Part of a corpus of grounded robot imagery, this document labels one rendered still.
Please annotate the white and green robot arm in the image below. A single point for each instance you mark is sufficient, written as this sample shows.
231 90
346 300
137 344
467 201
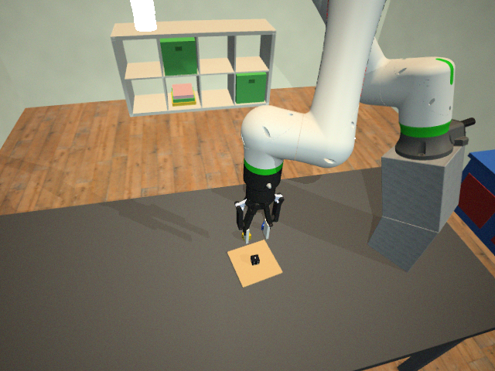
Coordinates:
422 90

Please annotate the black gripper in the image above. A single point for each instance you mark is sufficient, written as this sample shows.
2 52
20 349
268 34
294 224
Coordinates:
263 199

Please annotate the black die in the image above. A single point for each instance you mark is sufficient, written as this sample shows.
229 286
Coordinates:
255 259

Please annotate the orange flat square mat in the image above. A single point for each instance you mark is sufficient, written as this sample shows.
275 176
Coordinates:
248 274

